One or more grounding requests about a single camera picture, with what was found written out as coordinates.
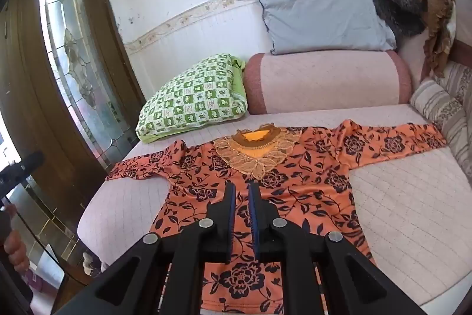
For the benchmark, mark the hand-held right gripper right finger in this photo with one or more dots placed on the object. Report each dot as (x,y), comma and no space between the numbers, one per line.
(254,219)

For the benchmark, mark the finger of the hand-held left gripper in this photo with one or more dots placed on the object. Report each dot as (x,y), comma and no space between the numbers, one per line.
(24,165)

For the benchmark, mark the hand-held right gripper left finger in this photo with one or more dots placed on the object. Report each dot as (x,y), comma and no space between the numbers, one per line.
(230,211)

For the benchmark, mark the orange floral shirt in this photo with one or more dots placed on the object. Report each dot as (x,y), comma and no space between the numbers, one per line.
(313,189)

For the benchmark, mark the person's left hand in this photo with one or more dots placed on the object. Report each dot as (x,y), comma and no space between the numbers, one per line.
(18,250)

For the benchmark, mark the wooden door with stained glass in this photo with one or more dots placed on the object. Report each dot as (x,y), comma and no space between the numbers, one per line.
(33,86)

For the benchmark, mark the white slipper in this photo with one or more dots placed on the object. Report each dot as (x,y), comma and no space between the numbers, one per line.
(90,262)

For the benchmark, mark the green checked pillow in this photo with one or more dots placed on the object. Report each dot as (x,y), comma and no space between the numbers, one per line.
(191,101)

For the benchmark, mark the pink quilted mattress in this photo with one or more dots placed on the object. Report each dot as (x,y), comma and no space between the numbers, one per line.
(405,211)

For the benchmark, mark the pink bolster cushion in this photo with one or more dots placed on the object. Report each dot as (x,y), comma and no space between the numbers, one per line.
(324,82)

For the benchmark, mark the grey pillow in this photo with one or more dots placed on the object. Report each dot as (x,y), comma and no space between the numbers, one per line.
(324,18)

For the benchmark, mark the striped beige cushion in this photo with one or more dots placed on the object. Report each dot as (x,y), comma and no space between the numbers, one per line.
(448,108)

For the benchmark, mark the dark furry cushion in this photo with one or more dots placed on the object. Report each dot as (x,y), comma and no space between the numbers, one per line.
(400,10)

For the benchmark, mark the brown patterned cloth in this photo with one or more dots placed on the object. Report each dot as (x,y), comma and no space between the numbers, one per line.
(437,12)

